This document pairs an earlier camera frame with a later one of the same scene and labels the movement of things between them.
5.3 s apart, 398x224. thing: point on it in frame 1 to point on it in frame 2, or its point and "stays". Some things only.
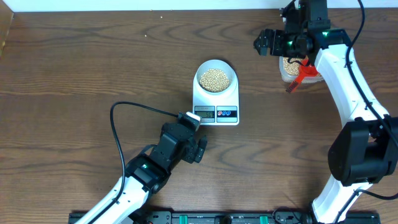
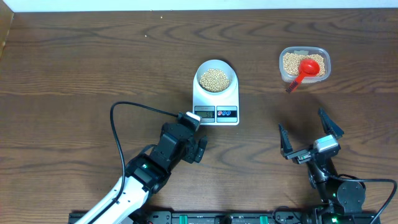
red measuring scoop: x=305 y=70 stays
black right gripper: x=277 y=35 to x=329 y=127
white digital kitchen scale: x=216 y=94 stays
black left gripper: x=192 y=154 stays
